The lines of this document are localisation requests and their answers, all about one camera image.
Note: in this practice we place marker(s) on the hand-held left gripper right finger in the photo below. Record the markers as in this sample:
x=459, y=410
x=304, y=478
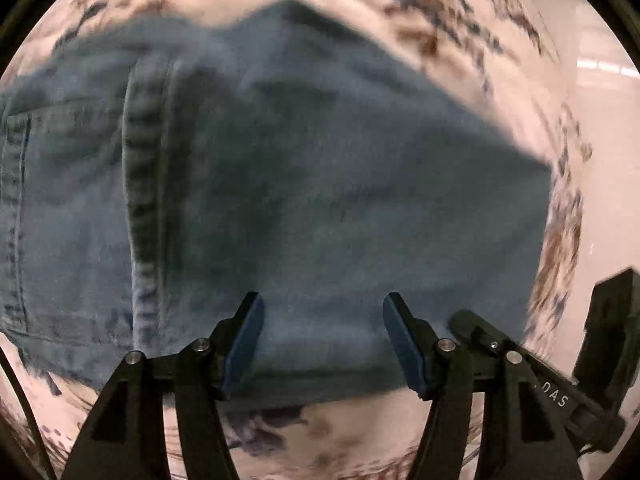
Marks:
x=405, y=350

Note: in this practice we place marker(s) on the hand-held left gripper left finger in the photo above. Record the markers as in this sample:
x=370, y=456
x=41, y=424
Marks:
x=245, y=345

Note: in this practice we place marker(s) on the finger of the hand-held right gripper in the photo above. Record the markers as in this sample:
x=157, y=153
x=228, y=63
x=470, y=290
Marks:
x=475, y=330

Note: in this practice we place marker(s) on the blue denim pants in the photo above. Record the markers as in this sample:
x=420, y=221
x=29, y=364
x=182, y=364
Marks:
x=325, y=185

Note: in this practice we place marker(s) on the white headboard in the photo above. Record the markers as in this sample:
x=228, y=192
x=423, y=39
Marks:
x=600, y=160

